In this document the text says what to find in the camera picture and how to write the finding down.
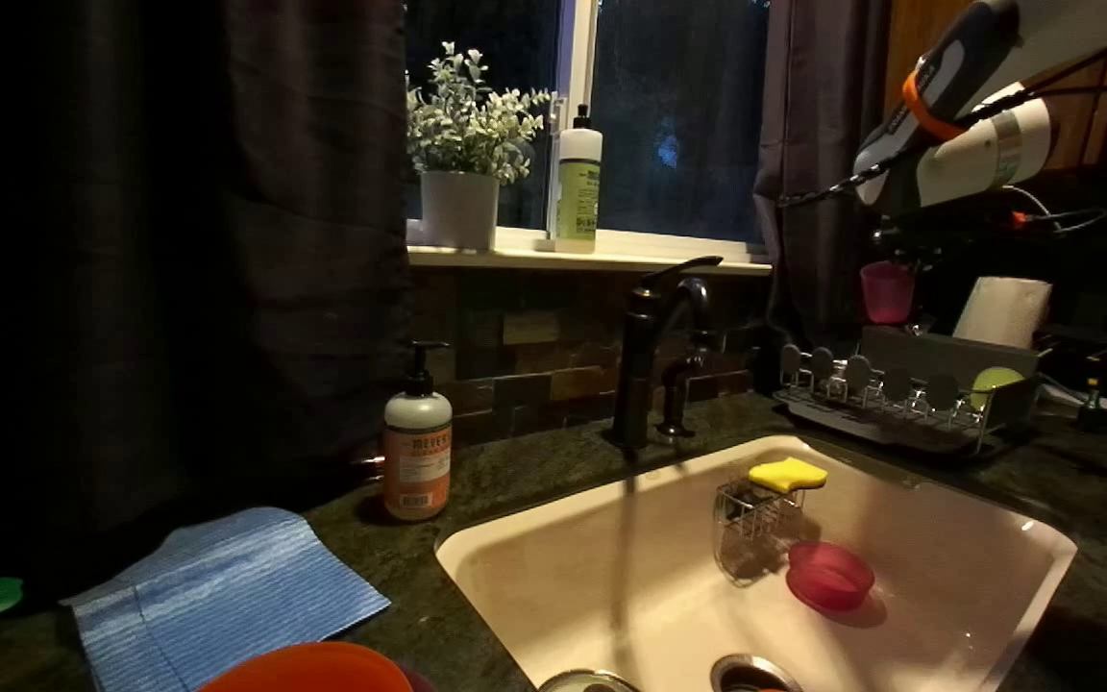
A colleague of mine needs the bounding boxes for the dark bronze faucet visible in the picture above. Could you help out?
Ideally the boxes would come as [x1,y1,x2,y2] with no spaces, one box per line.
[606,254,721,462]

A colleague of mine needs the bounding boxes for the soap pump bottle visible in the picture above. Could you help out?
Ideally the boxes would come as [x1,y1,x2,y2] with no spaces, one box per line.
[382,343,452,525]

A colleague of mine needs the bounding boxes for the yellow sponge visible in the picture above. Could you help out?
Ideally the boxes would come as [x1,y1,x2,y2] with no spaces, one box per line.
[749,459,831,493]

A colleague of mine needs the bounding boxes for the white kitchen sink basin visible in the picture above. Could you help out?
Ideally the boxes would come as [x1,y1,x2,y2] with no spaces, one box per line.
[438,435,1077,692]

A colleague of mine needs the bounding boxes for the pink plastic cup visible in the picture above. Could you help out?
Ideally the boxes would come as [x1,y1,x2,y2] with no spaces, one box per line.
[862,261,916,327]

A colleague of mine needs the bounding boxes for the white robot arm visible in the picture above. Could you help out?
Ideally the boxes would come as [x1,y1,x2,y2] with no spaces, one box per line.
[845,0,1107,216]

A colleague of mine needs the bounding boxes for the wire sponge caddy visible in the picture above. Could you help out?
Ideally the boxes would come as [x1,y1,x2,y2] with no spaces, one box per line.
[711,480,813,584]

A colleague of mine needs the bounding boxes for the blue dish cloth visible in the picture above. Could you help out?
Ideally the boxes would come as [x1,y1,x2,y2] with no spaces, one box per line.
[65,509,392,692]

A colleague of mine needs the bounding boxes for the white potted plant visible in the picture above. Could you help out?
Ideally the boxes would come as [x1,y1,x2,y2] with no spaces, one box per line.
[408,43,560,254]

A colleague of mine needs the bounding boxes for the metal dish drying rack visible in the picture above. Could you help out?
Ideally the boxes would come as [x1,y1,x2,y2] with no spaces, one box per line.
[776,327,1041,459]

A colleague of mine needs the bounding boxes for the dark curtain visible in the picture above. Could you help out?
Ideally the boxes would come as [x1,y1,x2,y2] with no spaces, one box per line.
[0,0,402,530]

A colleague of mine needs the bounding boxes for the orange bowl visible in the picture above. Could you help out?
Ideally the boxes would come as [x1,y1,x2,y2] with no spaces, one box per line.
[201,643,414,692]

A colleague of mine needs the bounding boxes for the green dish soap bottle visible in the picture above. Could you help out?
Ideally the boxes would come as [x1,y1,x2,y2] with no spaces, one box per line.
[549,107,602,254]

